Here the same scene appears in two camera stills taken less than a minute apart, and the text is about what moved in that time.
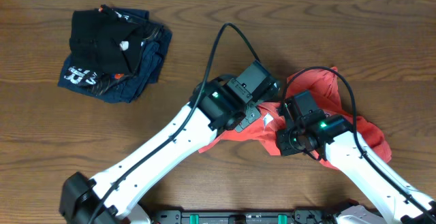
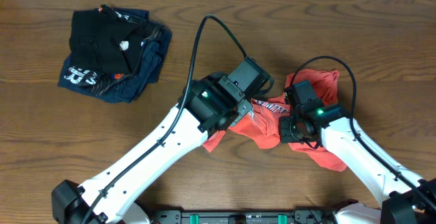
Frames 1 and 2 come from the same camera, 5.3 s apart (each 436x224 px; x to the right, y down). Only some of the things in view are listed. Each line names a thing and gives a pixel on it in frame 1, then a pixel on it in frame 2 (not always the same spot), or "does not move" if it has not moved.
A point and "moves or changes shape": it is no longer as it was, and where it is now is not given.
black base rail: x=296 y=215 does not move
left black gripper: x=250 y=118 to x=240 y=109
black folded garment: x=103 y=40 does not move
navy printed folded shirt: x=123 y=88 does not move
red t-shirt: x=334 y=99 moves or changes shape
